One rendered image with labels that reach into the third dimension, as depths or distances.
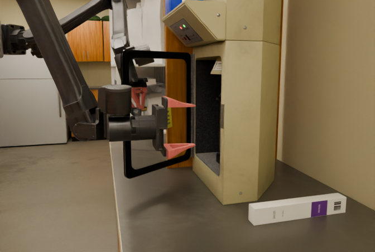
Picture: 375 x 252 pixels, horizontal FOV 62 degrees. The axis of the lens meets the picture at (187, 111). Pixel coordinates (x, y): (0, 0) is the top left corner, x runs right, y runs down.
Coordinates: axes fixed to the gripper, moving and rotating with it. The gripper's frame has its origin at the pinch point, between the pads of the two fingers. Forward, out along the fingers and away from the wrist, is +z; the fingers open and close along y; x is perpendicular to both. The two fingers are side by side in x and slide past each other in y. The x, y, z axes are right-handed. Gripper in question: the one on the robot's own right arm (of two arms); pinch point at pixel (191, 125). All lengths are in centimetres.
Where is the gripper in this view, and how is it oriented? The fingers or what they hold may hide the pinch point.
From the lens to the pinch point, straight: 75.8
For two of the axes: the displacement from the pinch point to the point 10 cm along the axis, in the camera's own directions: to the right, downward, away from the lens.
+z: 9.6, -0.3, 2.6
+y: 0.1, -9.9, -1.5
